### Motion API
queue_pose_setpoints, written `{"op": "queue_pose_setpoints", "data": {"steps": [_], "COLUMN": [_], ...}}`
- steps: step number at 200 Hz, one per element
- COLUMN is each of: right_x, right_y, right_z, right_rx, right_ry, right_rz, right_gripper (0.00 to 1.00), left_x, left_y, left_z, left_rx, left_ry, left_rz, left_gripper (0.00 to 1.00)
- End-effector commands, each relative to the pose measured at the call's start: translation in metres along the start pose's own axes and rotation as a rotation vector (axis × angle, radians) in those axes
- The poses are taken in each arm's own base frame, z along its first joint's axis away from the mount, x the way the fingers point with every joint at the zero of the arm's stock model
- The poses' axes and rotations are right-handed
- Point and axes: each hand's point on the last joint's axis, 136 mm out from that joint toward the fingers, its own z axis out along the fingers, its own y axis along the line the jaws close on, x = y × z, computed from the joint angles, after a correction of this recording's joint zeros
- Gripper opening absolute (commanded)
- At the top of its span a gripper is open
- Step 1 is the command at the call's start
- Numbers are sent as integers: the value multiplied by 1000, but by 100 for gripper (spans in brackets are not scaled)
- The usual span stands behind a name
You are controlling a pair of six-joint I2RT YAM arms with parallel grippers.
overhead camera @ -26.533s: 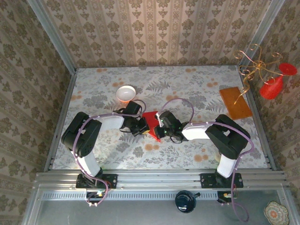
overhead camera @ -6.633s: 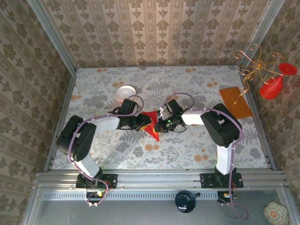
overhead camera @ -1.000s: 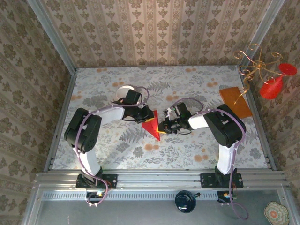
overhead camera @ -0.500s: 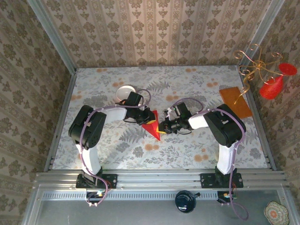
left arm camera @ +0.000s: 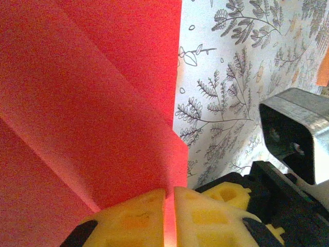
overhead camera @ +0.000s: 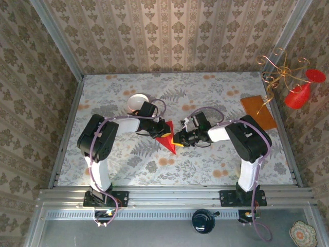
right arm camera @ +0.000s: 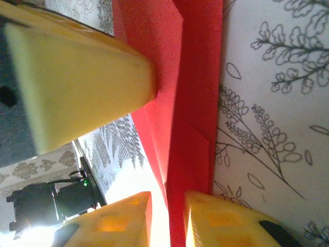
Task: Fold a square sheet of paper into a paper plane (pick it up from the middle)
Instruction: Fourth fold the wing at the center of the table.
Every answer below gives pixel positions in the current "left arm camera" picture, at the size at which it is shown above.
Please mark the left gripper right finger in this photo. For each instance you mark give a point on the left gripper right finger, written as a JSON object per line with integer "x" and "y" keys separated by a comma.
{"x": 210, "y": 226}

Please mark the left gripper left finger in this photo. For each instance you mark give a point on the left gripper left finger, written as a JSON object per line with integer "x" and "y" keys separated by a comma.
{"x": 128, "y": 223}

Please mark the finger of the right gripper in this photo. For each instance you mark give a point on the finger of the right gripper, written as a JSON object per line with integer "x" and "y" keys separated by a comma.
{"x": 276, "y": 230}
{"x": 226, "y": 193}

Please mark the red cloth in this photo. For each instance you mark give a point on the red cloth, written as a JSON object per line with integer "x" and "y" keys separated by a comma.
{"x": 90, "y": 103}

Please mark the orange wooden board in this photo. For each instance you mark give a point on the orange wooden board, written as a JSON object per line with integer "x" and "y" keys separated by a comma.
{"x": 323, "y": 67}

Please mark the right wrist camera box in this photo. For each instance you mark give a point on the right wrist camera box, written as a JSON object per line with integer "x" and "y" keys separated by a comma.
{"x": 308, "y": 113}

